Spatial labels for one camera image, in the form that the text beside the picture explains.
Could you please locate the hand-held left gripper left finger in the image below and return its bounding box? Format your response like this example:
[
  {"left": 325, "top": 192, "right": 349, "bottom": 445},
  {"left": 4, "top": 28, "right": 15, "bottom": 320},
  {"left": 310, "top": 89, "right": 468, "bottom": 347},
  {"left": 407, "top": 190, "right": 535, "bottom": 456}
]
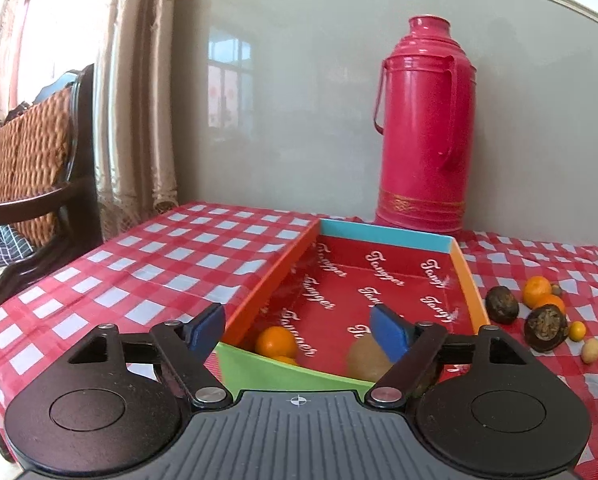
[{"left": 68, "top": 303, "right": 232, "bottom": 409}]

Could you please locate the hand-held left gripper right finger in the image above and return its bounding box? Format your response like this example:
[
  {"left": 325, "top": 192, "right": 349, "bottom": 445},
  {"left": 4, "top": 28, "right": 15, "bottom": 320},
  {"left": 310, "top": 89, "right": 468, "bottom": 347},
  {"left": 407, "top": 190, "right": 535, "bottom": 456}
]
[{"left": 364, "top": 304, "right": 530, "bottom": 409}]

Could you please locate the pale brown kiwi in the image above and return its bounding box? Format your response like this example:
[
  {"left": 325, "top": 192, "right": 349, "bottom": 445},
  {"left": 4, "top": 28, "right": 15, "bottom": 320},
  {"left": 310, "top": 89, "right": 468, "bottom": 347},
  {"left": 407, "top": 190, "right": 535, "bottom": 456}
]
[{"left": 347, "top": 335, "right": 394, "bottom": 383}]

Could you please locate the colourful cardboard box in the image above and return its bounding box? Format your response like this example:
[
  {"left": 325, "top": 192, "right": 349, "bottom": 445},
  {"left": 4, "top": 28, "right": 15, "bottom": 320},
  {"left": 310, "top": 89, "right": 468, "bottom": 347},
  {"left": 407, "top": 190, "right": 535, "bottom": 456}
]
[{"left": 215, "top": 217, "right": 492, "bottom": 395}]

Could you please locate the dark brown round fruit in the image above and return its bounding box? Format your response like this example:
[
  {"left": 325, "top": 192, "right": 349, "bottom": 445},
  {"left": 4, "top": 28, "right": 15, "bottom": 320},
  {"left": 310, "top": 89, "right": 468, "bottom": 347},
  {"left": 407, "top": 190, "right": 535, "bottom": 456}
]
[
  {"left": 485, "top": 285, "right": 520, "bottom": 322},
  {"left": 523, "top": 304, "right": 568, "bottom": 352}
]

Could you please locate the red checked tablecloth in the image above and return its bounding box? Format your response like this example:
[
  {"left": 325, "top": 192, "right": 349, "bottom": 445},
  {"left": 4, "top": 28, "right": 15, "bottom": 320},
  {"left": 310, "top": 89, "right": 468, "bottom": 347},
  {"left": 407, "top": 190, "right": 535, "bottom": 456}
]
[{"left": 0, "top": 202, "right": 598, "bottom": 480}]

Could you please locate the red thermos flask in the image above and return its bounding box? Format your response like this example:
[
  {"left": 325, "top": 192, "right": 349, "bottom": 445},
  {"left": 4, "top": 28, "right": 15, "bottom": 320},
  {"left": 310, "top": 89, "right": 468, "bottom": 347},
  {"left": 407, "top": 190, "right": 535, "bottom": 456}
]
[{"left": 372, "top": 15, "right": 476, "bottom": 233}]

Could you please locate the dark wooden chair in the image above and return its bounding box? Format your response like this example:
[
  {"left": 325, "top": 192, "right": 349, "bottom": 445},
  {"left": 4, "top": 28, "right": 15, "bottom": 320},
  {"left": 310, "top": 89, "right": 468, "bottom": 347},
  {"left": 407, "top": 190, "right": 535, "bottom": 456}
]
[{"left": 0, "top": 63, "right": 102, "bottom": 318}]

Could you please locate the blue plaid cloth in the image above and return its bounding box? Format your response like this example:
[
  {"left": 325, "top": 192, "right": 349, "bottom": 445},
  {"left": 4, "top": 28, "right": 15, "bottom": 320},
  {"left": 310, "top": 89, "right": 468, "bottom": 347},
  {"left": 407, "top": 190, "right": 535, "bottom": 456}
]
[{"left": 0, "top": 225, "right": 34, "bottom": 281}]

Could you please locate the beige lace curtain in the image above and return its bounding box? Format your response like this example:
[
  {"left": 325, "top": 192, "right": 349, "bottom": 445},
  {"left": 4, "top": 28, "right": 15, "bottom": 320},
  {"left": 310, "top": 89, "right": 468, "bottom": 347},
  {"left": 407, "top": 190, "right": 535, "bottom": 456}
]
[{"left": 0, "top": 0, "right": 180, "bottom": 241}]

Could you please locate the woven brown chair mat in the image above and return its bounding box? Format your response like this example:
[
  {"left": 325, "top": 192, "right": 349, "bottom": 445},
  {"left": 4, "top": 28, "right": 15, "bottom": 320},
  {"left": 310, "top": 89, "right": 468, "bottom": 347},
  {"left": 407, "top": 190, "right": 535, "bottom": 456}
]
[{"left": 0, "top": 85, "right": 74, "bottom": 251}]

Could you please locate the light blue cloth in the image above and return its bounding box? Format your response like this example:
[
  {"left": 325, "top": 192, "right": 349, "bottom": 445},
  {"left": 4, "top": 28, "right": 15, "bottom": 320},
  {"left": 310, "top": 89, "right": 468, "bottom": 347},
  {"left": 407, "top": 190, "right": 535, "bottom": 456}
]
[{"left": 33, "top": 72, "right": 78, "bottom": 104}]

